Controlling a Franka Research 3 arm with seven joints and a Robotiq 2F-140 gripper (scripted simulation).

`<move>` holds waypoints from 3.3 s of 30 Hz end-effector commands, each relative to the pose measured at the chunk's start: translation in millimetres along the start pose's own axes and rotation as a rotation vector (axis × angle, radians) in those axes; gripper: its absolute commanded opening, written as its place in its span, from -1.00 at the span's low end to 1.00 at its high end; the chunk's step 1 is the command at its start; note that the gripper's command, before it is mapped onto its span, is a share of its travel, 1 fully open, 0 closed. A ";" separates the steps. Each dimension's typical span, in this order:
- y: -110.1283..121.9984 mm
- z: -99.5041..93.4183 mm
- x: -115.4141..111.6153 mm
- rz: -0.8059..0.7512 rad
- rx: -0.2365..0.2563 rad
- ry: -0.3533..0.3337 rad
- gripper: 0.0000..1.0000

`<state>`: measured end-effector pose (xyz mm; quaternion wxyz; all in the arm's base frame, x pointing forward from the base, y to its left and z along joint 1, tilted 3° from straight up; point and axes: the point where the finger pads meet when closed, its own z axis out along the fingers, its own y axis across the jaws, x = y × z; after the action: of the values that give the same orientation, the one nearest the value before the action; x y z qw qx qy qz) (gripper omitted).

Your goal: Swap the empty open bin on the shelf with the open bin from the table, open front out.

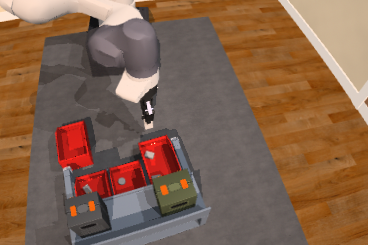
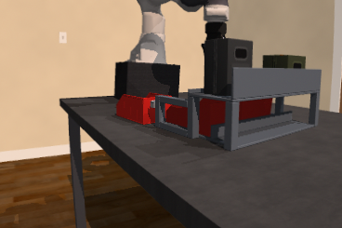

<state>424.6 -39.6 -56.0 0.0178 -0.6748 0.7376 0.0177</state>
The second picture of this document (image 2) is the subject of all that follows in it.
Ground grey metal shelf frame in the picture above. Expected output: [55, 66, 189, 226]
[151, 67, 322, 151]

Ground olive green case with orange latches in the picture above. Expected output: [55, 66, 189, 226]
[262, 55, 306, 69]

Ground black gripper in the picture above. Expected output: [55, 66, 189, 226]
[205, 22, 227, 40]

